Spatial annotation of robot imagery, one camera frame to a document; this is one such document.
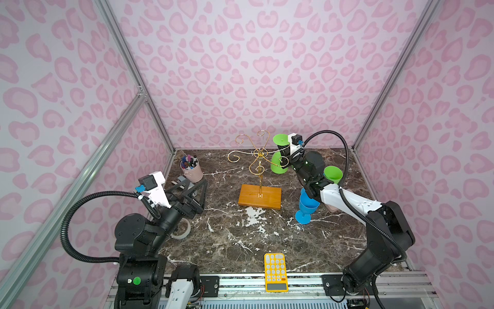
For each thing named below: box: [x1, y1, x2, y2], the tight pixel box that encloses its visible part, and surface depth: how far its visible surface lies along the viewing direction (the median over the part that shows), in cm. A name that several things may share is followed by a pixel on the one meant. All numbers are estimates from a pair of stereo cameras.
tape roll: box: [170, 217, 192, 240], surface depth 88 cm
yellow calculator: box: [263, 252, 289, 293], surface depth 77 cm
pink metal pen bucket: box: [180, 154, 204, 183], surface depth 102 cm
